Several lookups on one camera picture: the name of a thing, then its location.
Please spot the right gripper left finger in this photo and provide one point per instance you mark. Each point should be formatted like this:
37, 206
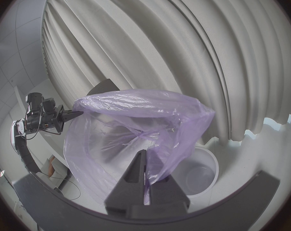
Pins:
131, 194

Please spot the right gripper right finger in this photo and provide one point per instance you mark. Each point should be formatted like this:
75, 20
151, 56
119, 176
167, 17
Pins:
169, 196

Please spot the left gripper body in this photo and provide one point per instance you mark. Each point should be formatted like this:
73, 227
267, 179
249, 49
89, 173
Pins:
60, 121

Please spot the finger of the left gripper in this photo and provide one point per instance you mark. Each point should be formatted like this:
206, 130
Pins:
68, 119
72, 113

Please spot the purple plastic bag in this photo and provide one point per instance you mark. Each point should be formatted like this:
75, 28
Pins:
135, 109

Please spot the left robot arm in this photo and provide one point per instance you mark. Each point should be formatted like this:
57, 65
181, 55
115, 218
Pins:
34, 101

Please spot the white trash bin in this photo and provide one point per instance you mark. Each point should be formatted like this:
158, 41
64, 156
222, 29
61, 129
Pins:
208, 162

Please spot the grey padded white chair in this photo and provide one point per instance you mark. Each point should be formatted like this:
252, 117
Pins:
104, 86

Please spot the white curtain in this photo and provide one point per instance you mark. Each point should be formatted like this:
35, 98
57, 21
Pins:
251, 56
135, 44

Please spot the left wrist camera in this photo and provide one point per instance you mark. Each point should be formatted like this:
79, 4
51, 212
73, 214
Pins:
48, 104

